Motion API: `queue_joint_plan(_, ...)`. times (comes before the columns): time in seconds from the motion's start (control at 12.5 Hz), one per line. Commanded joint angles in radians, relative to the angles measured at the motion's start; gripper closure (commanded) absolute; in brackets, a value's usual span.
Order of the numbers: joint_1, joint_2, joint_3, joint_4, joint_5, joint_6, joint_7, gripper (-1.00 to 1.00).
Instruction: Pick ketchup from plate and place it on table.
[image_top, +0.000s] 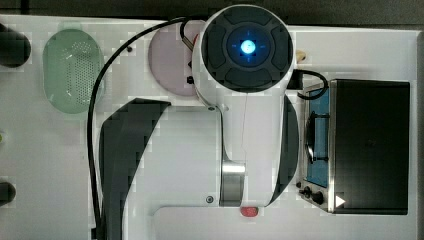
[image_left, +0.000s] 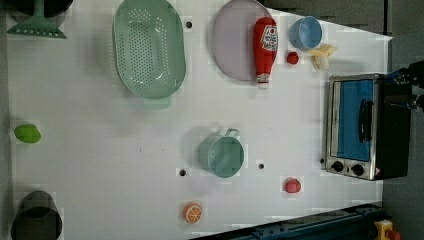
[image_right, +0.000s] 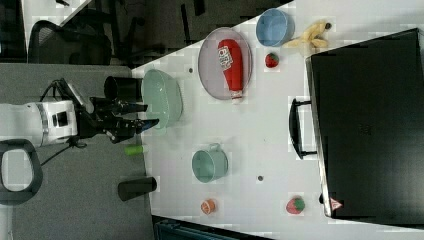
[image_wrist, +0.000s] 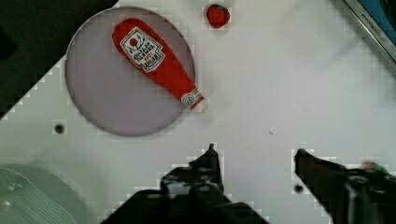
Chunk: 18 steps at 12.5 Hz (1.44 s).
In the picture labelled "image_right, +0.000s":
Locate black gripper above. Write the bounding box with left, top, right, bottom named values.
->
left=75, top=97, right=159, bottom=142

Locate red plush ketchup bottle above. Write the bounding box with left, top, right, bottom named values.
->
left=217, top=39, right=244, bottom=104

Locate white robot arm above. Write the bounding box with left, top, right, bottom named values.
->
left=1, top=100, right=159, bottom=147

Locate grey round plate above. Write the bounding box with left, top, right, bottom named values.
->
left=198, top=27, right=252, bottom=100

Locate black cylinder cup upper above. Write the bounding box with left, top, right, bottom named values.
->
left=104, top=76, right=142, bottom=102

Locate black cylinder cup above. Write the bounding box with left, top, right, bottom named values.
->
left=104, top=76, right=142, bottom=102
left=118, top=177, right=157, bottom=201

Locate green plush lime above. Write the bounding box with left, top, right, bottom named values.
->
left=124, top=145, right=149, bottom=156

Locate green colander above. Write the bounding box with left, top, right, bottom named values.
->
left=141, top=69, right=183, bottom=129

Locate black cylinder cup lower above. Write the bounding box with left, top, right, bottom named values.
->
left=118, top=177, right=157, bottom=201

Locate black office chair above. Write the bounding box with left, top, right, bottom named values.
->
left=27, top=10, right=145, bottom=65

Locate green mug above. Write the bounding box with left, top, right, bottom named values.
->
left=192, top=143, right=228, bottom=183

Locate plush orange slice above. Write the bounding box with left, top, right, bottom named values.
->
left=200, top=199, right=217, bottom=215

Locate small red plush strawberry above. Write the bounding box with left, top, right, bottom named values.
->
left=265, top=53, right=279, bottom=68

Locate blue bowl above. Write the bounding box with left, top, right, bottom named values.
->
left=256, top=8, right=295, bottom=47

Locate red plush strawberry green top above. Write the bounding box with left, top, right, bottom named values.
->
left=286, top=197, right=305, bottom=215

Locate plush banana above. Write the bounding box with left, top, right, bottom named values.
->
left=283, top=20, right=332, bottom=48

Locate black toaster oven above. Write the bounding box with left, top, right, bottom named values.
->
left=305, top=28, right=424, bottom=229

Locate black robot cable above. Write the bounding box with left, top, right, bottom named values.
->
left=39, top=78, right=88, bottom=166

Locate blue metal frame rail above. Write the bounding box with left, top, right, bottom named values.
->
left=154, top=220, right=268, bottom=240

